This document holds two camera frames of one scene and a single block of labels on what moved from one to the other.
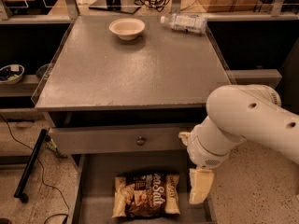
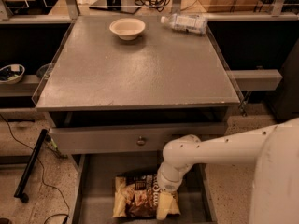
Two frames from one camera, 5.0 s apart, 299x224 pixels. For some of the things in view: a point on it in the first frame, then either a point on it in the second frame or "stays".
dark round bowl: x=43 y=72 stays
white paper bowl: x=127 y=29 stays
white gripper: x=202 y=153 → x=165 y=184
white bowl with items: x=11 y=74 stays
